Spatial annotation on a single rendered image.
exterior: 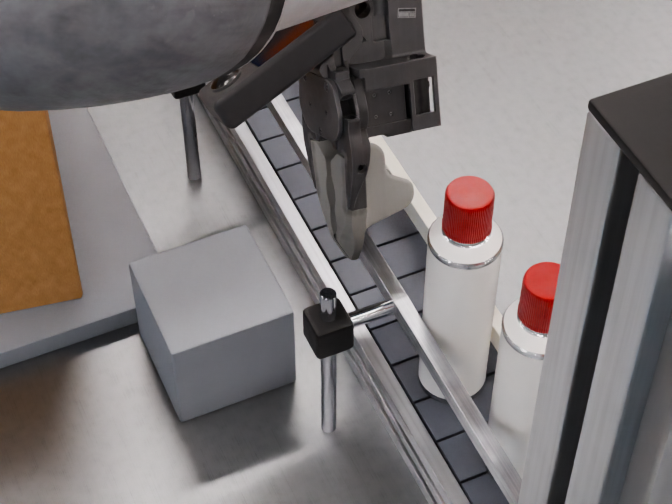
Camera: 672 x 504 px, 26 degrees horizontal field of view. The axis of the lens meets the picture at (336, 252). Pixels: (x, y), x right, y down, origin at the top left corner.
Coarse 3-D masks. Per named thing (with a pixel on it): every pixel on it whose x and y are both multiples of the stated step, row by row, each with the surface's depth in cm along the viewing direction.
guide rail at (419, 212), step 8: (376, 136) 123; (384, 144) 123; (384, 152) 122; (392, 152) 122; (392, 160) 122; (392, 168) 121; (400, 168) 121; (400, 176) 120; (408, 176) 120; (416, 192) 119; (416, 200) 119; (424, 200) 119; (408, 208) 119; (416, 208) 118; (424, 208) 118; (416, 216) 118; (424, 216) 117; (432, 216) 117; (416, 224) 119; (424, 224) 117; (424, 232) 118; (496, 312) 111; (496, 320) 110; (496, 328) 110; (496, 336) 110; (496, 344) 110
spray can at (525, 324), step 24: (552, 264) 92; (528, 288) 90; (552, 288) 90; (504, 312) 95; (528, 312) 91; (504, 336) 94; (528, 336) 93; (504, 360) 95; (528, 360) 93; (504, 384) 97; (528, 384) 95; (504, 408) 98; (528, 408) 97; (504, 432) 100; (528, 432) 99
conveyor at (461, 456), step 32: (288, 96) 132; (256, 128) 129; (288, 160) 127; (288, 192) 124; (320, 224) 122; (384, 224) 122; (384, 256) 119; (416, 256) 119; (352, 288) 117; (416, 288) 117; (384, 320) 115; (384, 352) 113; (416, 352) 113; (416, 384) 111; (448, 416) 109; (448, 448) 107; (480, 480) 105
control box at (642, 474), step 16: (656, 368) 44; (656, 384) 43; (656, 400) 43; (656, 416) 42; (640, 432) 46; (656, 432) 41; (640, 448) 45; (656, 448) 41; (640, 464) 45; (656, 464) 41; (640, 480) 44; (656, 480) 41; (624, 496) 48; (640, 496) 43; (656, 496) 42
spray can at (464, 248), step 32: (448, 192) 96; (480, 192) 96; (448, 224) 97; (480, 224) 96; (448, 256) 98; (480, 256) 98; (448, 288) 100; (480, 288) 100; (448, 320) 102; (480, 320) 102; (448, 352) 105; (480, 352) 106; (480, 384) 109
